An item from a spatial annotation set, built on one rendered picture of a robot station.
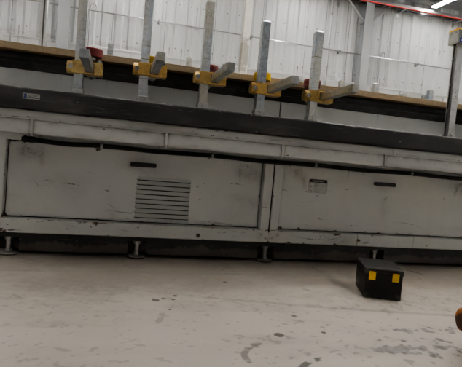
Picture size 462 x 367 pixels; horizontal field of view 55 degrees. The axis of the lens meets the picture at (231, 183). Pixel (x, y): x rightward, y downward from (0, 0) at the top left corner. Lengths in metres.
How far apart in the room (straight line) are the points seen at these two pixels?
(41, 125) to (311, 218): 1.35
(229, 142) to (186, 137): 0.19
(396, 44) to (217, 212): 9.39
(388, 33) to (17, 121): 9.91
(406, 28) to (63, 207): 10.10
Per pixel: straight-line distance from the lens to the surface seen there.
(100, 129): 1.88
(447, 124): 2.44
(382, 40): 11.01
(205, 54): 1.92
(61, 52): 2.07
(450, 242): 2.79
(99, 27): 9.34
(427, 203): 2.69
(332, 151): 2.11
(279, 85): 1.83
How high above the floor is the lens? 0.49
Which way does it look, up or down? 3 degrees down
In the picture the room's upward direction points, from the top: 5 degrees clockwise
